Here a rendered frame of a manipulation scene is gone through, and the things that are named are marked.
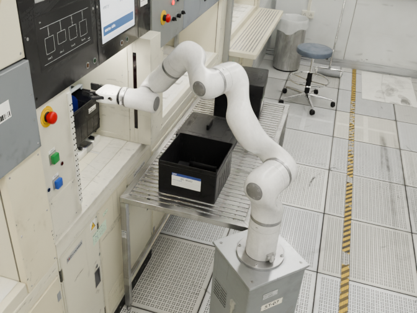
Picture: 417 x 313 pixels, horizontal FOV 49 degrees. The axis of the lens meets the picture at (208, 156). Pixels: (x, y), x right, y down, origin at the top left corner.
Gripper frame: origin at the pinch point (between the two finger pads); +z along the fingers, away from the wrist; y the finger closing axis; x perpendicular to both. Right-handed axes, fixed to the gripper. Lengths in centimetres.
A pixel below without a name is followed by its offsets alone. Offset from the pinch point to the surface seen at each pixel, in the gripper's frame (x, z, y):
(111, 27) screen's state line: 31.6, -17.1, -8.4
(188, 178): -32, -48, -1
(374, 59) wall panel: -104, -130, 434
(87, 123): -18.1, 3.4, 1.0
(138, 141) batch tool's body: -31.5, -13.6, 17.1
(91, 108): -11.9, 2.9, 4.3
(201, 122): -33, -34, 53
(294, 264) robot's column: -44, -101, -23
